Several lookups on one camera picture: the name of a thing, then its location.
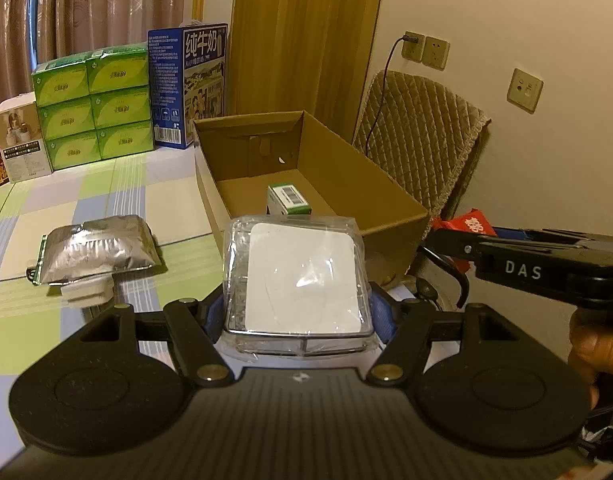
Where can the clear plastic case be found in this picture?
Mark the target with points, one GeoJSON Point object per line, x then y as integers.
{"type": "Point", "coordinates": [301, 280]}

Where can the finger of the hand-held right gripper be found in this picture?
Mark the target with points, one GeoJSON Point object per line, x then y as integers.
{"type": "Point", "coordinates": [454, 246]}
{"type": "Point", "coordinates": [516, 234]}

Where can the brown patterned curtain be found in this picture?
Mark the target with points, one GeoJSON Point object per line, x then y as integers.
{"type": "Point", "coordinates": [86, 5]}

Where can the yellow wooden door panel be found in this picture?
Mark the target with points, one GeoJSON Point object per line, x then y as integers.
{"type": "Point", "coordinates": [306, 35]}

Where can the black curved bar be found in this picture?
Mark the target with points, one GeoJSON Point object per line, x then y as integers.
{"type": "Point", "coordinates": [460, 280]}

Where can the green white small box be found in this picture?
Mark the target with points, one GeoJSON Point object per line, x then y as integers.
{"type": "Point", "coordinates": [289, 200]}

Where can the brown cardboard box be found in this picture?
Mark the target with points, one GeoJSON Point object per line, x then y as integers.
{"type": "Point", "coordinates": [376, 200]}

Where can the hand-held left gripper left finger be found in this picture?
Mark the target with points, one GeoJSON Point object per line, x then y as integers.
{"type": "Point", "coordinates": [214, 316]}

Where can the red packet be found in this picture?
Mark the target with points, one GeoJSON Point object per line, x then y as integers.
{"type": "Point", "coordinates": [471, 224]}

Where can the checked cloth desktop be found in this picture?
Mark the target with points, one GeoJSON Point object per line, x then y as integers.
{"type": "Point", "coordinates": [136, 195]}

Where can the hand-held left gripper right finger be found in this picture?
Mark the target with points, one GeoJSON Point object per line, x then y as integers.
{"type": "Point", "coordinates": [385, 316]}

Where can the stack of green tissue boxes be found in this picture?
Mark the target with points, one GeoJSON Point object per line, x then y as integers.
{"type": "Point", "coordinates": [96, 110]}

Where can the silver foil bag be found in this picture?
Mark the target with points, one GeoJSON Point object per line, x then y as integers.
{"type": "Point", "coordinates": [101, 247]}

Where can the cream wall socket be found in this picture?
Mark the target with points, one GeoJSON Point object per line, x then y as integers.
{"type": "Point", "coordinates": [414, 46]}
{"type": "Point", "coordinates": [525, 90]}
{"type": "Point", "coordinates": [436, 53]}

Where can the quilted beige chair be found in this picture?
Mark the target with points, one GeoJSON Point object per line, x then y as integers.
{"type": "Point", "coordinates": [421, 130]}

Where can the white power adapter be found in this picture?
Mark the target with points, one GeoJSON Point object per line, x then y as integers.
{"type": "Point", "coordinates": [86, 292]}

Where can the person's right hand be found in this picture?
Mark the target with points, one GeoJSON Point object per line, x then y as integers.
{"type": "Point", "coordinates": [598, 347]}

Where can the blue milk carton box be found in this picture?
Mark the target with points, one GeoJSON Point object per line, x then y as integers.
{"type": "Point", "coordinates": [171, 95]}

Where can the white product box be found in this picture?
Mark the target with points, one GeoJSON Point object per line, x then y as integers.
{"type": "Point", "coordinates": [21, 140]}

